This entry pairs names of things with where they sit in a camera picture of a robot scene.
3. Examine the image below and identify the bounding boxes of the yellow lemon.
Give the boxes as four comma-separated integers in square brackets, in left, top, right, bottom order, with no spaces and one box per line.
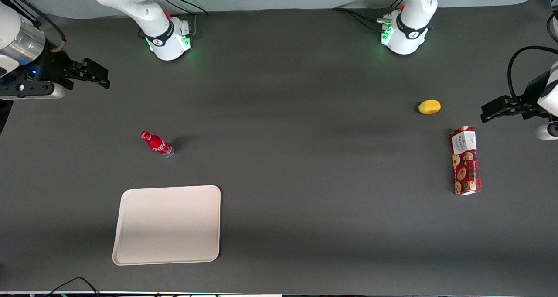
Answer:
[418,99,442,115]

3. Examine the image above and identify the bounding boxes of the black cable at table edge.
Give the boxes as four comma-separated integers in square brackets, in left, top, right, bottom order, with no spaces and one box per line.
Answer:
[45,277,102,297]

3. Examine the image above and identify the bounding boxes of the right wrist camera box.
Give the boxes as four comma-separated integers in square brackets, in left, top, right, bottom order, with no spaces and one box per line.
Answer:
[0,80,66,100]

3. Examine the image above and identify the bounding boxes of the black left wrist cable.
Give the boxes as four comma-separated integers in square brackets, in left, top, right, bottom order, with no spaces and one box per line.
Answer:
[507,46,558,106]

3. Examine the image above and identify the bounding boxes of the black left arm base cables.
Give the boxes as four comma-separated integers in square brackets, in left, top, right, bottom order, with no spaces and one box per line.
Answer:
[329,0,408,32]

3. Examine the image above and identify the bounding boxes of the black aluminium frame rail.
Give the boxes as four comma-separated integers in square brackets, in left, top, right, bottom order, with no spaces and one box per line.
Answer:
[0,0,41,24]

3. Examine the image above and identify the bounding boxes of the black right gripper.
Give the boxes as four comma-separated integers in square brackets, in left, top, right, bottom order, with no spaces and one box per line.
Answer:
[40,48,111,91]

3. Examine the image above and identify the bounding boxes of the beige plastic tray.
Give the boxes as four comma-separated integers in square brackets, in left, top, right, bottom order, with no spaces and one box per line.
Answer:
[112,185,221,266]

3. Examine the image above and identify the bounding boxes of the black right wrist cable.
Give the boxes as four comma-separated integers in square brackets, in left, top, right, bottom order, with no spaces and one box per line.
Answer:
[34,10,67,53]

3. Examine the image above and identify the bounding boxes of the red cookie box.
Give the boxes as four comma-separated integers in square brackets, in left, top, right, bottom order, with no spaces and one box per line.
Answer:
[450,126,483,195]

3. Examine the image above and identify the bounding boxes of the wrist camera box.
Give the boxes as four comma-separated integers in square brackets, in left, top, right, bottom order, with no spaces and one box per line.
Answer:
[0,80,66,100]
[536,122,558,141]

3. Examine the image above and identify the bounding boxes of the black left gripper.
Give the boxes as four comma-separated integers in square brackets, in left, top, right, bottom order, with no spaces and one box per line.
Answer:
[480,72,551,123]

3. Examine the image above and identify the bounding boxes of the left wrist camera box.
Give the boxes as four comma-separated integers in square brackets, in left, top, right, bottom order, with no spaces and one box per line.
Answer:
[536,122,558,141]

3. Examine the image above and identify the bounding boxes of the black right arm base cables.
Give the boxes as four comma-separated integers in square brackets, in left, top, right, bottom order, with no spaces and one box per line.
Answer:
[139,0,210,39]

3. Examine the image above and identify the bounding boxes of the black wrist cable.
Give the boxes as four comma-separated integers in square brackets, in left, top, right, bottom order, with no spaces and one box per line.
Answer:
[507,46,558,106]
[34,10,67,53]

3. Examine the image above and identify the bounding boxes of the black arm base cables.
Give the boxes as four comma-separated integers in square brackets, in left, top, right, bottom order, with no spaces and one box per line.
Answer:
[329,0,408,32]
[139,0,210,39]

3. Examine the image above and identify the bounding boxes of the red coke bottle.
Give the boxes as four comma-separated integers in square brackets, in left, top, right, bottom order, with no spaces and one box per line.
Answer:
[140,130,175,158]

